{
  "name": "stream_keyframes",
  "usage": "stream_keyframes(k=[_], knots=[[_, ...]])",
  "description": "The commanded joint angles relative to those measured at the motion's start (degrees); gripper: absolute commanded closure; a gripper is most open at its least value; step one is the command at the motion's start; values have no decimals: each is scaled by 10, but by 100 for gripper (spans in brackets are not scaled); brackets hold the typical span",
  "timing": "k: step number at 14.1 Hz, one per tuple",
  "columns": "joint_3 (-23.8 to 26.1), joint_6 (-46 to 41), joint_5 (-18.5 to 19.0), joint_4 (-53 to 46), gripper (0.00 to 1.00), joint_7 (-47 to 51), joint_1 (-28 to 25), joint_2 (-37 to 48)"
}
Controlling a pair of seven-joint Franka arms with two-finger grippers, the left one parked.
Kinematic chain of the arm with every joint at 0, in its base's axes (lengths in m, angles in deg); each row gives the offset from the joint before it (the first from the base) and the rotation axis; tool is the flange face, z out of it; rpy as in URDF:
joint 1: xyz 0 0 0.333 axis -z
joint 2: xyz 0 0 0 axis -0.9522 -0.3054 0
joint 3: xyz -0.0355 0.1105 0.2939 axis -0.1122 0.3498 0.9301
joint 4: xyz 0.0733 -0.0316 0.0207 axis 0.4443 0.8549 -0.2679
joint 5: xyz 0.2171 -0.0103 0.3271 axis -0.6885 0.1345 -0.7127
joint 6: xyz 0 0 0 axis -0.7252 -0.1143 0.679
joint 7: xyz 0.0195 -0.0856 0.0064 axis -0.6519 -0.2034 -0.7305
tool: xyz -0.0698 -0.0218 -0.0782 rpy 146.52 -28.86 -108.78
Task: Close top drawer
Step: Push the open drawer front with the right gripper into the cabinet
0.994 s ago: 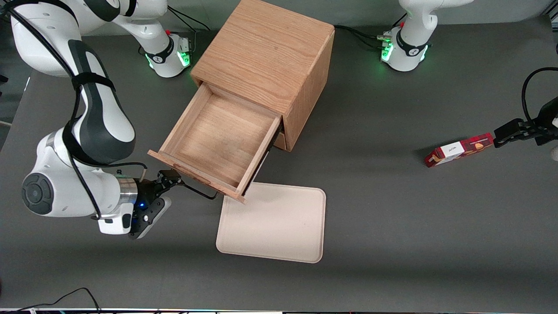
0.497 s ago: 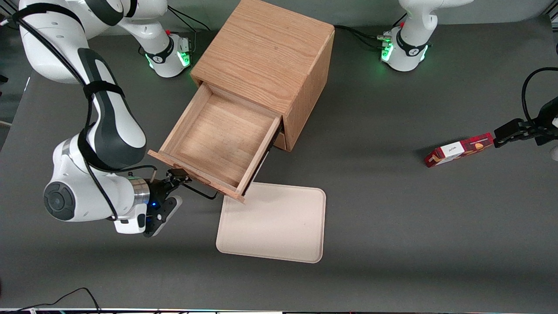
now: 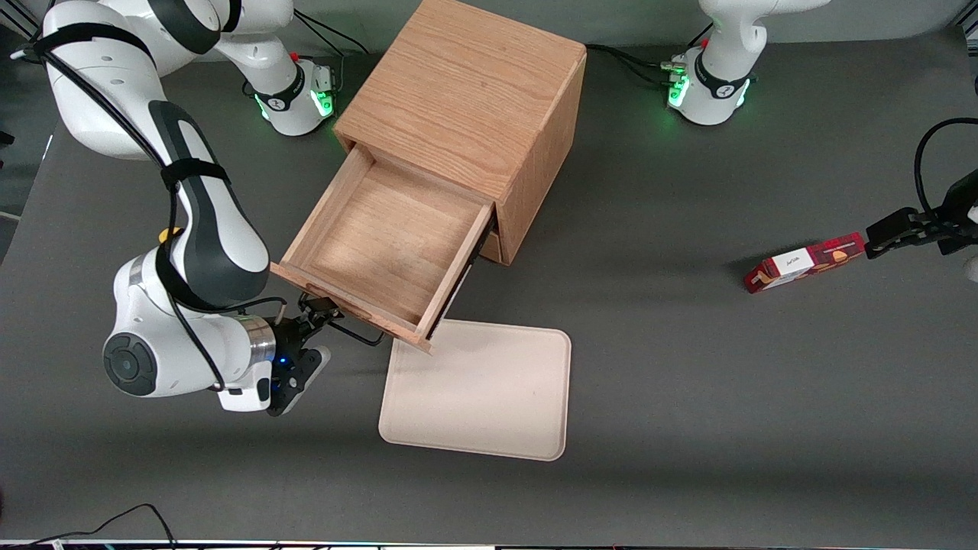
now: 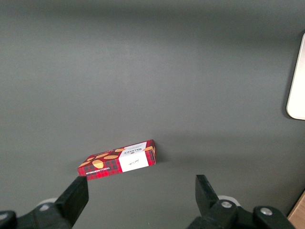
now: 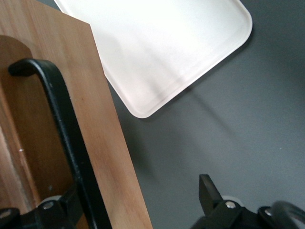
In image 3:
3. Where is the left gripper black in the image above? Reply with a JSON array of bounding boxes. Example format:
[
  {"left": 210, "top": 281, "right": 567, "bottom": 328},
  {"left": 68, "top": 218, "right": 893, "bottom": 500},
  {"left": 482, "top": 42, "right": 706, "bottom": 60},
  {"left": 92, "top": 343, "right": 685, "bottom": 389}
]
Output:
[{"left": 866, "top": 170, "right": 978, "bottom": 259}]

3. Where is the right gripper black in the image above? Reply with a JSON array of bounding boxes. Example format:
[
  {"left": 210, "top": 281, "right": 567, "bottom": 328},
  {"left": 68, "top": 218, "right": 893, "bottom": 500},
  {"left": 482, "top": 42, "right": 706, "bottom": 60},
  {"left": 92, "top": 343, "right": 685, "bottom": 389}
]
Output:
[{"left": 274, "top": 295, "right": 341, "bottom": 379}]

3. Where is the black drawer handle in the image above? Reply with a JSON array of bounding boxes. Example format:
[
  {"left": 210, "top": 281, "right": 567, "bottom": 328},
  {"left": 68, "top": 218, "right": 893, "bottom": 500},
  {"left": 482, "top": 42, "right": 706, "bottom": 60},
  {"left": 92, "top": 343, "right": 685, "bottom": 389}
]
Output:
[{"left": 300, "top": 294, "right": 385, "bottom": 348}]

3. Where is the open-box wooden drawer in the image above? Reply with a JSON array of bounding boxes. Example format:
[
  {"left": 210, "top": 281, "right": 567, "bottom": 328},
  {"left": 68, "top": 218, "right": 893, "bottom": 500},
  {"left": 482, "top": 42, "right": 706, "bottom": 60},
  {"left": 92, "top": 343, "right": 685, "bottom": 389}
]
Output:
[{"left": 270, "top": 145, "right": 497, "bottom": 354}]

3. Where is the wooden drawer cabinet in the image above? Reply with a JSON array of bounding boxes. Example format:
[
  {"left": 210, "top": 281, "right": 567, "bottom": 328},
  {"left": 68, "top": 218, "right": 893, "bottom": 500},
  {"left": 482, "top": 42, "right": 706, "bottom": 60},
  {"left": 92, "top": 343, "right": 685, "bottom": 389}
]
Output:
[{"left": 334, "top": 0, "right": 588, "bottom": 266}]

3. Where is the red cookie box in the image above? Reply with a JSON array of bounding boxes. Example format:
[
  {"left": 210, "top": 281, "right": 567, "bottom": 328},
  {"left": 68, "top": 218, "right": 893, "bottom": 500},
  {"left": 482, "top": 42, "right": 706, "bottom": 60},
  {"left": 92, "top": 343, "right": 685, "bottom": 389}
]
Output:
[{"left": 743, "top": 232, "right": 866, "bottom": 294}]

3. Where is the beige plastic tray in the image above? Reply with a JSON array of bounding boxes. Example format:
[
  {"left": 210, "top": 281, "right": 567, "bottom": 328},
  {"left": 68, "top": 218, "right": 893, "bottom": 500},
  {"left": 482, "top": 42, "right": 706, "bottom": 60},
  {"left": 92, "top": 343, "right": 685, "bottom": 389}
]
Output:
[{"left": 378, "top": 319, "right": 572, "bottom": 462}]

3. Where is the black looped gripper cable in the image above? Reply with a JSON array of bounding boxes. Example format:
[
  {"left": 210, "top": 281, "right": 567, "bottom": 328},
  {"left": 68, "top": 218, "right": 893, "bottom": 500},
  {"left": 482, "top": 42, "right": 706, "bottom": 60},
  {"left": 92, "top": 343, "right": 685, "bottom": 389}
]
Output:
[{"left": 915, "top": 117, "right": 978, "bottom": 218}]

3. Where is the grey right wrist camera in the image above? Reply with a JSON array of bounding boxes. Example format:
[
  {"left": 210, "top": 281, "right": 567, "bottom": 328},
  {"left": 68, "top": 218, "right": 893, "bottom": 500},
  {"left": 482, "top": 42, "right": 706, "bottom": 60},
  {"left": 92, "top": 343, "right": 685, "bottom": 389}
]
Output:
[{"left": 266, "top": 345, "right": 333, "bottom": 418}]

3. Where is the black cable on table edge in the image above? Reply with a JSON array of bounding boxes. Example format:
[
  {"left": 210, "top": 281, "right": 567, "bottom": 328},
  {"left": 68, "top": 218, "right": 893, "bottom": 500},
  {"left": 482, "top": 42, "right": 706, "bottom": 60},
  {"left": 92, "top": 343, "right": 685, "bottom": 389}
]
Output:
[{"left": 19, "top": 503, "right": 178, "bottom": 549}]

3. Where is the black cable strapped to arm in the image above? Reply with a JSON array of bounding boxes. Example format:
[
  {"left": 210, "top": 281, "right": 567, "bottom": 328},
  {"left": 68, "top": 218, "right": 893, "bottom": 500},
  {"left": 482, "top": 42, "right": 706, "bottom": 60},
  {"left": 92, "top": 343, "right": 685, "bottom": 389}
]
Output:
[{"left": 10, "top": 23, "right": 230, "bottom": 392}]

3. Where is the black right arm base cable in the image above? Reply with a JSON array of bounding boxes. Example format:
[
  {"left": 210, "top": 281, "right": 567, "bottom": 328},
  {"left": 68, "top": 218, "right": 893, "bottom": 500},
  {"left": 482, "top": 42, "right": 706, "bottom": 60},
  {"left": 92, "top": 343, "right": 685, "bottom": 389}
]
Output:
[{"left": 293, "top": 14, "right": 371, "bottom": 58}]

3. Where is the black arm base cable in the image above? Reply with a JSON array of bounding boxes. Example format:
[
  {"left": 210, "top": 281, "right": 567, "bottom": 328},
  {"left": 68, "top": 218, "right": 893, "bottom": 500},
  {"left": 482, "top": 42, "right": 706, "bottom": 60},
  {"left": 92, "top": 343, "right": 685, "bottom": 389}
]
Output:
[
  {"left": 293, "top": 14, "right": 371, "bottom": 58},
  {"left": 587, "top": 44, "right": 688, "bottom": 86}
]

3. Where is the black left arm base cable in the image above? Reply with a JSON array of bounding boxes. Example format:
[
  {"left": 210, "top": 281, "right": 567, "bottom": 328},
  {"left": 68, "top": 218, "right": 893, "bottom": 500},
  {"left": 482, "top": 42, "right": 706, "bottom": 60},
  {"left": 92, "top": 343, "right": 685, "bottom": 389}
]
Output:
[{"left": 587, "top": 44, "right": 688, "bottom": 86}]

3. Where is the aluminium frame rail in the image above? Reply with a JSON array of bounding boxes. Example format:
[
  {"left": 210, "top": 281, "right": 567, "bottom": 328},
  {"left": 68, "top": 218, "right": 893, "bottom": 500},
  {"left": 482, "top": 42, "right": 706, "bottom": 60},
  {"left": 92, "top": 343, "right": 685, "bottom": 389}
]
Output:
[{"left": 11, "top": 8, "right": 47, "bottom": 39}]

